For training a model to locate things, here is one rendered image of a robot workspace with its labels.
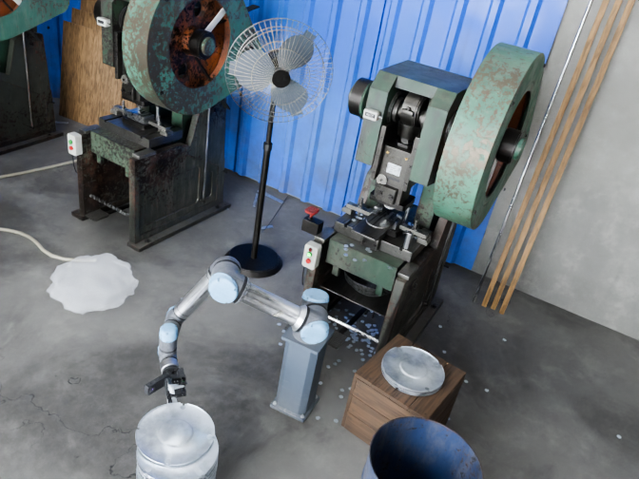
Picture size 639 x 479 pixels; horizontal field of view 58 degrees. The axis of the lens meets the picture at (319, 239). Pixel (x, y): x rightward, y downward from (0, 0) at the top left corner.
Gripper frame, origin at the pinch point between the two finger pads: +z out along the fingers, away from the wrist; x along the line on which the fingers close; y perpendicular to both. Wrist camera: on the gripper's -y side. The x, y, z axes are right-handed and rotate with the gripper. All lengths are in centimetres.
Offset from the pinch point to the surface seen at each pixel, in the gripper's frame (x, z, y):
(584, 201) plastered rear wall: -43, -82, 263
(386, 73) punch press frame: -115, -80, 104
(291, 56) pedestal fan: -105, -134, 75
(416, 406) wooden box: 0, 18, 101
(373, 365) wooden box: 0, -8, 92
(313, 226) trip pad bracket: -34, -78, 81
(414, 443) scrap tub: 1, 35, 91
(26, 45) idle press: -44, -343, -69
